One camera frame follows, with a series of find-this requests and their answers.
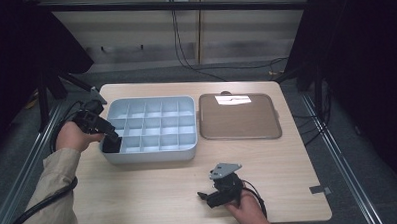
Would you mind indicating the black curtain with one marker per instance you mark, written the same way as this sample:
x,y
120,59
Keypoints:
x,y
14,65
361,69

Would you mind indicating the light blue compartment box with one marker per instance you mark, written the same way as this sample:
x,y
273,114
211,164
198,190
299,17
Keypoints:
x,y
153,127

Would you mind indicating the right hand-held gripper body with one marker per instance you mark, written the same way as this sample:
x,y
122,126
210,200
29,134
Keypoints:
x,y
229,191

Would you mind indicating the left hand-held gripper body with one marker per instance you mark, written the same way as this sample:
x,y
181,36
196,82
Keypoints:
x,y
90,117

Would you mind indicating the person's right hand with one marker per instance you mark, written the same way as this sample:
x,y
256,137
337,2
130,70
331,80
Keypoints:
x,y
251,213

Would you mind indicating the black metal stand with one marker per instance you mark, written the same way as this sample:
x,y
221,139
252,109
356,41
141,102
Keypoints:
x,y
52,87
302,76

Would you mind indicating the dark round object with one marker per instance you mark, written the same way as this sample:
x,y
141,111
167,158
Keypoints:
x,y
111,147

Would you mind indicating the person's left hand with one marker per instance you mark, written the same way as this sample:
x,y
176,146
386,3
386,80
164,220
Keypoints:
x,y
72,138

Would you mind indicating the brown flat tray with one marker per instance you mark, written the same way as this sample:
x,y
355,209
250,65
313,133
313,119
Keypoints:
x,y
240,119

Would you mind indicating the grey tape piece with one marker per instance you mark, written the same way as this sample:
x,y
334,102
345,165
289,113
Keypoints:
x,y
320,189

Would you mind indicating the black horizontal frame bar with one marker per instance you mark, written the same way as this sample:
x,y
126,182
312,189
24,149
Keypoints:
x,y
169,7

